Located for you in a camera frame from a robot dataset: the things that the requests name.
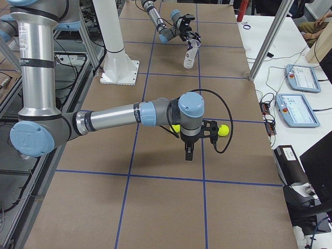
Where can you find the near teach pendant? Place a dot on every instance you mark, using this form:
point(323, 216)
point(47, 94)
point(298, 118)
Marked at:
point(296, 111)

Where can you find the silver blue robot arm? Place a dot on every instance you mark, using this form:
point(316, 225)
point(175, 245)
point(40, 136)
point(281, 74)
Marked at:
point(42, 127)
point(166, 33)

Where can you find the aluminium frame post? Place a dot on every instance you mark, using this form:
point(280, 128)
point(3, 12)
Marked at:
point(273, 31)

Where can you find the black monitor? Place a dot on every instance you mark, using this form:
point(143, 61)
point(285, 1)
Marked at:
point(316, 162)

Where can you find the white blue tennis ball can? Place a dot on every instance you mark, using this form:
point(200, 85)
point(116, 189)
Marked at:
point(191, 54)

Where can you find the teach pendant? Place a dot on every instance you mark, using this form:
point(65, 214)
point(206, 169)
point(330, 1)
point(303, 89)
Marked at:
point(302, 78)
point(296, 111)

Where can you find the Wilson tennis ball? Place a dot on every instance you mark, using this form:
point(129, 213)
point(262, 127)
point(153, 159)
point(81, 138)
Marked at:
point(175, 128)

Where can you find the black box with label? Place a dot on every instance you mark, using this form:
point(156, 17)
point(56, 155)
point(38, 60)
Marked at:
point(289, 167)

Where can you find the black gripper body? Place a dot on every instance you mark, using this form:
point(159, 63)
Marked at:
point(189, 140)
point(185, 29)

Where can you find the Roland Garros tennis ball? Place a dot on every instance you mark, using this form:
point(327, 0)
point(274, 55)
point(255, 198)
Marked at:
point(223, 130)

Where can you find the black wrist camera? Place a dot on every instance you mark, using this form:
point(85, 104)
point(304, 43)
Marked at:
point(210, 130)

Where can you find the seated person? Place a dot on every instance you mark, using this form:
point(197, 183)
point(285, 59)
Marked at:
point(312, 30)

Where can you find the orange black electronics module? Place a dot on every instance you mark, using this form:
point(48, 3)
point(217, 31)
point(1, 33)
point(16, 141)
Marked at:
point(264, 107)

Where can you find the white pedestal column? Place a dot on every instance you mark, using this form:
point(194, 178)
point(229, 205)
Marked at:
point(118, 68)

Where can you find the far teach pendant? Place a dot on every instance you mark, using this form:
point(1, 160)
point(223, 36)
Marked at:
point(302, 78)

